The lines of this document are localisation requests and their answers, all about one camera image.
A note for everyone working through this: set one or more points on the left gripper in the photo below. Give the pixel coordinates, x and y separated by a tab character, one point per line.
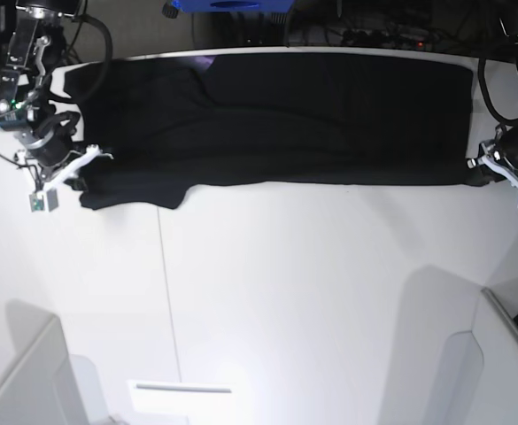
504	149

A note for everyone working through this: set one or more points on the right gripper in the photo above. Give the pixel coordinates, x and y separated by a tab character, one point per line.
50	144

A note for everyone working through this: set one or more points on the black T-shirt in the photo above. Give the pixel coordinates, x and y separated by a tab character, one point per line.
171	124

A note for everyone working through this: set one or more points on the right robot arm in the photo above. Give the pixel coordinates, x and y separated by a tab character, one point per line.
28	107

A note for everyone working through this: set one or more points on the blue box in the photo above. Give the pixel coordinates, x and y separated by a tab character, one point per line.
192	6

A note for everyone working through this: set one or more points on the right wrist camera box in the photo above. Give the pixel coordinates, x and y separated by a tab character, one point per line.
44	201

